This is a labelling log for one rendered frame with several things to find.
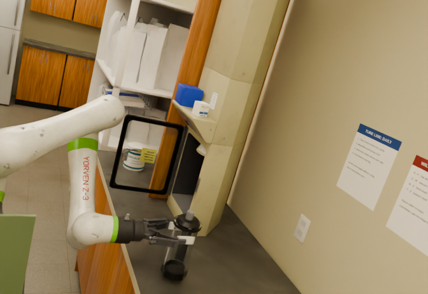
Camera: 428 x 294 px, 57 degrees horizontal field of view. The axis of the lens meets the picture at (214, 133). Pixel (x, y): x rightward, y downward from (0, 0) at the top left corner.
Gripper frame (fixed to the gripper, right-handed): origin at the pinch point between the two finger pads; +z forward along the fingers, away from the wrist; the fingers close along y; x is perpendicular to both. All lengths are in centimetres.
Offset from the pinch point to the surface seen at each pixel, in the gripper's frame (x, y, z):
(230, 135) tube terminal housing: -32, 30, 24
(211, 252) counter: 19.8, 17.0, 25.2
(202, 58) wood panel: -60, 67, 15
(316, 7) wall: -99, 47, 57
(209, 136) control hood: -30.4, 30.2, 13.7
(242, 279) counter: 19.8, -1.3, 32.1
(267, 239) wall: 16, 25, 59
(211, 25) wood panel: -77, 67, 15
